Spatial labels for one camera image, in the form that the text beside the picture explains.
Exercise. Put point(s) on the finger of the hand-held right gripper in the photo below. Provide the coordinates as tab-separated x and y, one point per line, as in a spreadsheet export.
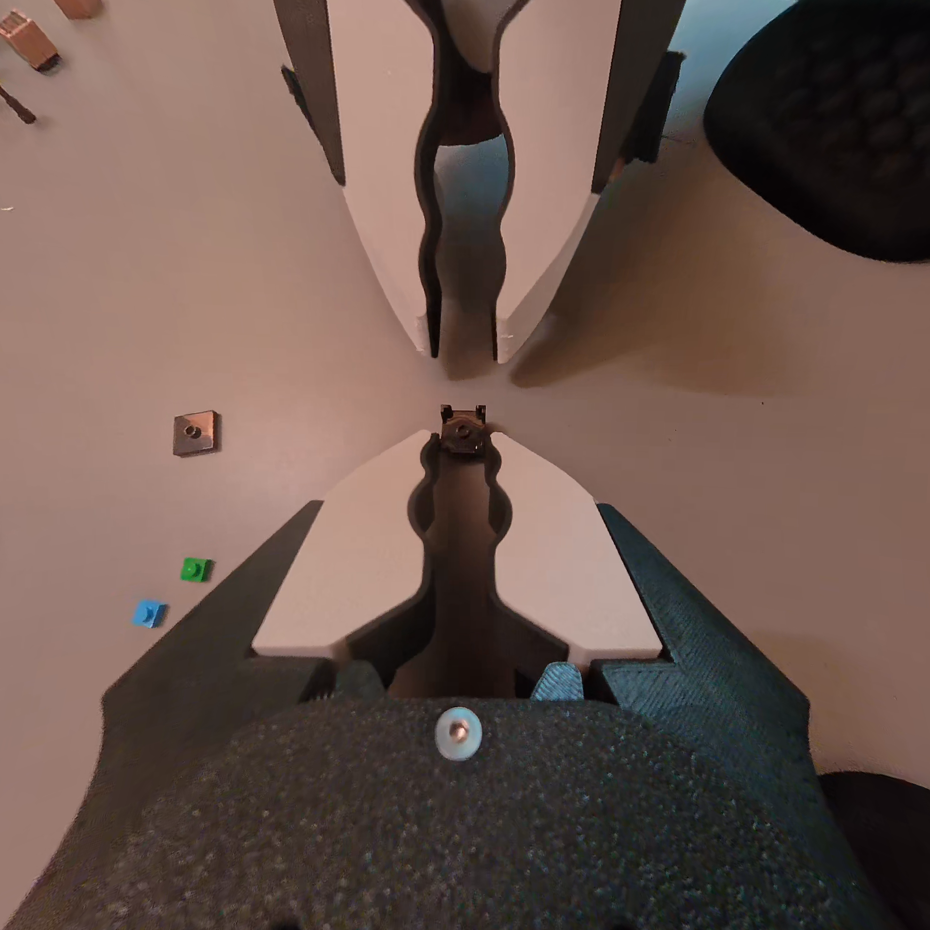
559	145
378	145

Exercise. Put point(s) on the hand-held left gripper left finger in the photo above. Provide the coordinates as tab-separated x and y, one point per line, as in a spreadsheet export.
349	574

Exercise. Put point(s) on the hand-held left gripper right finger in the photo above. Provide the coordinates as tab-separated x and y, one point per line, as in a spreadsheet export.
574	574

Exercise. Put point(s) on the small bright green brick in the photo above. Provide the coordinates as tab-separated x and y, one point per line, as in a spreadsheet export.
195	569

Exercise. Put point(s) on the small black round piece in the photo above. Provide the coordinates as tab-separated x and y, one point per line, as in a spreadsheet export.
463	436

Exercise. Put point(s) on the black clawed bracket piece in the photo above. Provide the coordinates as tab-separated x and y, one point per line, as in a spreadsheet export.
447	418

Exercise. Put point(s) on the small blue brick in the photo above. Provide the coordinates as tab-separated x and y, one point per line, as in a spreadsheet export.
148	614

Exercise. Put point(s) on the black square plate with stud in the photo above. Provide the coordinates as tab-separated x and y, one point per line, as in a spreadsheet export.
196	434

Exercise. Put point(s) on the brown toy chest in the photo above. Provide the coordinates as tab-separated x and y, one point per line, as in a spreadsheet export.
78	7

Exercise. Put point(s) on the brown toy block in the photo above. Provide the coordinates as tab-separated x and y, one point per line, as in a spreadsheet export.
29	40

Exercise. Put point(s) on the toy torch piece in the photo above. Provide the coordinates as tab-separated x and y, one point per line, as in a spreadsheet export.
18	105

